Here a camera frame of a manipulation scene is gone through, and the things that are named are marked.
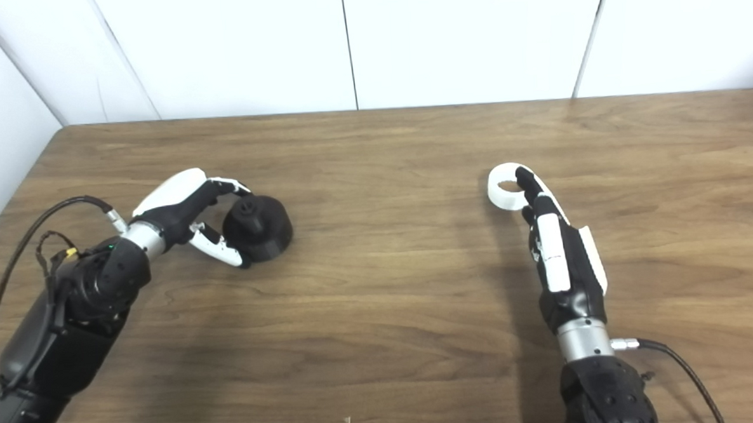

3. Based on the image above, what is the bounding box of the thin left arm wire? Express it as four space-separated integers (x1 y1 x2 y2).
34 230 78 278

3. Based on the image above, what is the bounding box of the round black stepped part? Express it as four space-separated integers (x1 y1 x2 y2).
221 194 295 265

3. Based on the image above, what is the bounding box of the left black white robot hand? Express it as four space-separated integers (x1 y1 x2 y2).
130 166 256 274

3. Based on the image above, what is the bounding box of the white toothed ring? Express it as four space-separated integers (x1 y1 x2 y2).
486 161 545 212

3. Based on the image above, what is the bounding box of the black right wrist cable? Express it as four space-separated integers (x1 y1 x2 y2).
611 334 726 423

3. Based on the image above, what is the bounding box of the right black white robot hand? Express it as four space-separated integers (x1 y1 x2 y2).
516 162 610 335

